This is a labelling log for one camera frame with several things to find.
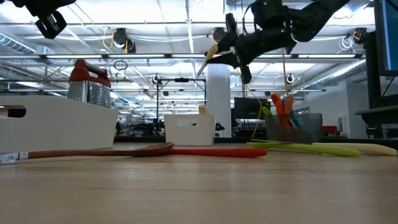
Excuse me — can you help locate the large white plastic bin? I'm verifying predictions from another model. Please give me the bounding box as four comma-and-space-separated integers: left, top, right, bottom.
0, 95, 119, 154

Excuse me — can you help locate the black computer monitor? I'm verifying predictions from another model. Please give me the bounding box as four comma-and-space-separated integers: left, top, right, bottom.
374, 0, 398, 78

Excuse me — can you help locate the brown wooden spoon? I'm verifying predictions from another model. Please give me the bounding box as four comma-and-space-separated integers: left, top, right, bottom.
0, 142, 175, 164

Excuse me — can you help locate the grey desk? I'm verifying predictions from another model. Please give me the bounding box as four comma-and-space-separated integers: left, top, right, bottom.
354, 105, 398, 140

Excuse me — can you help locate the orange silicone spatula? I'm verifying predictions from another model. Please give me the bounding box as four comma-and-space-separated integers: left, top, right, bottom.
275, 100, 286, 128

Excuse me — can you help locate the translucent grey plastic bin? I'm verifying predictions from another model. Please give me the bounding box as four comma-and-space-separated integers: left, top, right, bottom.
264, 112, 323, 145

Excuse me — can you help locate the black background frame rig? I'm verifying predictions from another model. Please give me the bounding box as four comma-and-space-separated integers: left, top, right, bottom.
156, 77, 208, 131

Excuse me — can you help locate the long ceiling light strip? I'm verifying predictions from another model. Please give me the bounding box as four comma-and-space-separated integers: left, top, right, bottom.
0, 54, 363, 60

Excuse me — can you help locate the small white plastic bin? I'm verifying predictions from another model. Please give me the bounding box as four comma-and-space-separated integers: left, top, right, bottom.
164, 113, 216, 147

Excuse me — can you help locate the red silicone spoon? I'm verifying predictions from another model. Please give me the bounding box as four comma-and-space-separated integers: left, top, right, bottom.
169, 147, 268, 159

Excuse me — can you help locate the black ceiling cable reel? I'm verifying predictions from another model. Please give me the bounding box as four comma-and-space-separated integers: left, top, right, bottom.
112, 27, 137, 54
212, 27, 227, 44
353, 27, 368, 44

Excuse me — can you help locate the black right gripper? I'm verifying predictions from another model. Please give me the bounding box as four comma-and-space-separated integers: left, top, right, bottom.
206, 12, 295, 68

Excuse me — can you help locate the steel box grater red trim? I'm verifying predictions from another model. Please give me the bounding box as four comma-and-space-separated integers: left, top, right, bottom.
67, 58, 112, 108

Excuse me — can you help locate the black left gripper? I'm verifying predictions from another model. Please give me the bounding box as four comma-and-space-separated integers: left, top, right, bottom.
11, 0, 77, 17

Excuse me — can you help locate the green silicone spoon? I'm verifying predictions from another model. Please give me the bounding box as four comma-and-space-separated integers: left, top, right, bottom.
248, 142, 361, 158

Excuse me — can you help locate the black background monitor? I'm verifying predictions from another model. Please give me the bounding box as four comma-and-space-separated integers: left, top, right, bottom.
233, 97, 271, 121

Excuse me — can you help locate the yellow reel cable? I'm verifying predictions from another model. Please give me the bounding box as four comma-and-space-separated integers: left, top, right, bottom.
248, 90, 264, 138

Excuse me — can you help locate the coral silicone spatula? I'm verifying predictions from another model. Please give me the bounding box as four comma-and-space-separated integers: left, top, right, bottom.
284, 94, 295, 128

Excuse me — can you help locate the white building column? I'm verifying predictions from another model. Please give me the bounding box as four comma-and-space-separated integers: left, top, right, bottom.
206, 63, 232, 138

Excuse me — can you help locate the blue silicone spatula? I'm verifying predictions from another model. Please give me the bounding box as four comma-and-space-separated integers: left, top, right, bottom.
291, 107, 301, 128

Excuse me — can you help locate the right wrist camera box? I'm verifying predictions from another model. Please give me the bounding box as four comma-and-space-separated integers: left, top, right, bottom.
240, 64, 253, 85

